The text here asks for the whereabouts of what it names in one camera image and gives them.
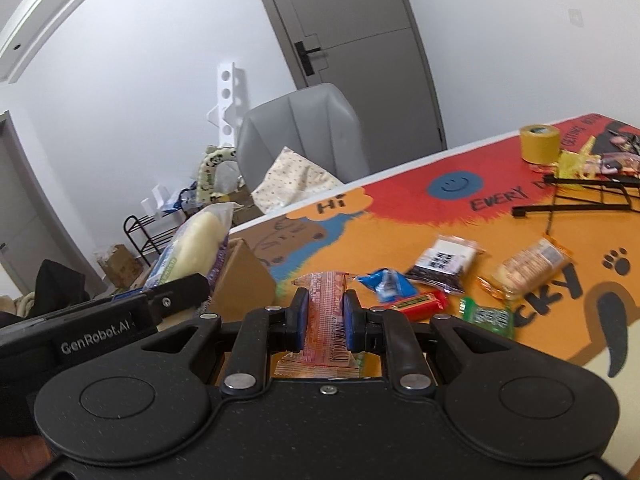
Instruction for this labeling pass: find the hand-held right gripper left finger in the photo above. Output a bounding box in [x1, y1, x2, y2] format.
[142, 287, 308, 397]

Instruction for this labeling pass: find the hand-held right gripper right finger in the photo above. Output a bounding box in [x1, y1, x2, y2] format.
[344, 290, 506, 395]

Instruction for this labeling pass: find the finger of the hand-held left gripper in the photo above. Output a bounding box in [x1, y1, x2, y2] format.
[144, 274, 212, 322]

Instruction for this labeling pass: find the orange patterned snack packet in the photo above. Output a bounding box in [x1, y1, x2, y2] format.
[272, 271, 361, 380]

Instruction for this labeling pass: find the white bread packet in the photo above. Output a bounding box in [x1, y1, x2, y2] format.
[144, 202, 241, 306]

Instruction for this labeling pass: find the brown cardboard box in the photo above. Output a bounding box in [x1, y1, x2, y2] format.
[205, 237, 278, 323]

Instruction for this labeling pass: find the black white rice cake packet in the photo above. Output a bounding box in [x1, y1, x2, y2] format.
[404, 234, 487, 295]

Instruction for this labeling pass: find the person's left hand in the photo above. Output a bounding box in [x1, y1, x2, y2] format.
[0, 435, 55, 480]

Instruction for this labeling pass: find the blue snack packet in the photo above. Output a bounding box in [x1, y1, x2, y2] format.
[356, 268, 418, 303]

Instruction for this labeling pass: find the black clothing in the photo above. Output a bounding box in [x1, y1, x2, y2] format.
[20, 259, 93, 318]

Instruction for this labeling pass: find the red snack bar packet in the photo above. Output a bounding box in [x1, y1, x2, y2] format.
[385, 290, 449, 322]

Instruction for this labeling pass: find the small cardboard carton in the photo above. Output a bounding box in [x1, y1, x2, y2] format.
[97, 244, 143, 288]

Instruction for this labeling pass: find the beige cloth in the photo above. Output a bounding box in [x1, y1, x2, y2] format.
[0, 295, 31, 317]

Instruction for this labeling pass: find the black metal shoe rack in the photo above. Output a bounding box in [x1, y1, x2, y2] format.
[123, 212, 181, 266]

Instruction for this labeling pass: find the blue plastic bag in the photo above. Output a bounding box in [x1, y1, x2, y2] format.
[162, 187, 198, 211]

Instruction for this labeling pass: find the marked cardboard carton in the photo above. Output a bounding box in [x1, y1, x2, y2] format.
[220, 185, 263, 226]

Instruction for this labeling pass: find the dark green snack packet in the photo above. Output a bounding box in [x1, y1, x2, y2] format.
[459, 296, 515, 338]

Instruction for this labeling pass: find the dotted cream cushion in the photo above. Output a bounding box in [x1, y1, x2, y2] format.
[251, 146, 346, 213]

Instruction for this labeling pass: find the grey side door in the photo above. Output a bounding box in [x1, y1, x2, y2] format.
[0, 110, 108, 301]

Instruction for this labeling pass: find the grey upholstered chair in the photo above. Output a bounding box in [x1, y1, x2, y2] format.
[236, 83, 372, 191]

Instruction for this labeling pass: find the beige cracker packet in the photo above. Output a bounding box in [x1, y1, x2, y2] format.
[477, 236, 576, 301]

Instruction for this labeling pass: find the white perforated rack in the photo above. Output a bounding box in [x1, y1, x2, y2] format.
[205, 62, 251, 151]

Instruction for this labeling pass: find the yellow tape roll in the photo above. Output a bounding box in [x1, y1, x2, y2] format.
[518, 123, 562, 165]

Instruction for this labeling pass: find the yellow snack packet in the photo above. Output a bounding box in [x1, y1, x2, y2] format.
[555, 135, 603, 178]

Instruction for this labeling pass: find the panda print ring pillow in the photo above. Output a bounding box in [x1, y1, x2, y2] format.
[194, 145, 238, 206]

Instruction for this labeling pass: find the black wire rack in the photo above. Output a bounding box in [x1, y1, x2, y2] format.
[512, 172, 640, 233]

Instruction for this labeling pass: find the black door handle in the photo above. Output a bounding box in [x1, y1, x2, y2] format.
[294, 40, 322, 76]

